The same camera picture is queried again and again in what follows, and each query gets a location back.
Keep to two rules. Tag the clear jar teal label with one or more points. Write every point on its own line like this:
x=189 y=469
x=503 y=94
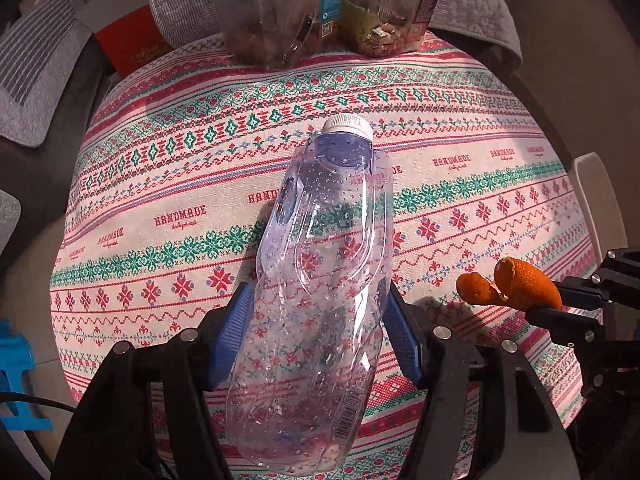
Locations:
x=276 y=34

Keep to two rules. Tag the grey quilted sofa seat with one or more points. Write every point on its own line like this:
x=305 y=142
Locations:
x=488 y=21

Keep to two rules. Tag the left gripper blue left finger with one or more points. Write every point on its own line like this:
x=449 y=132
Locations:
x=229 y=336

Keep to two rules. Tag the patterned handmade tablecloth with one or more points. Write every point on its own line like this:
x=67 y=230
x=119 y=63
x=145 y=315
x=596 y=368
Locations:
x=426 y=155

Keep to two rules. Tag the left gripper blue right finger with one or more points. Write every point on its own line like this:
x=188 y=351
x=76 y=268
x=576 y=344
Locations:
x=402 y=324

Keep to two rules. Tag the white plastic trash bin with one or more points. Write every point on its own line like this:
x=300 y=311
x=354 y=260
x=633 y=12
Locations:
x=600 y=207

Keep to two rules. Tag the clear jar purple label nuts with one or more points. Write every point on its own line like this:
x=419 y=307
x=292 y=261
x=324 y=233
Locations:
x=383 y=28

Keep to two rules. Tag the clear plastic water bottle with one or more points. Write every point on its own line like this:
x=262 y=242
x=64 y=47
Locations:
x=302 y=379

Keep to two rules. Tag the red box beside sofa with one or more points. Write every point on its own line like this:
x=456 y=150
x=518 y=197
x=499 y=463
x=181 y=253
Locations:
x=132 y=41

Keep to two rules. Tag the grey striped sofa cover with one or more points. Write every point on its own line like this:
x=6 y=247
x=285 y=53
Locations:
x=38 y=55

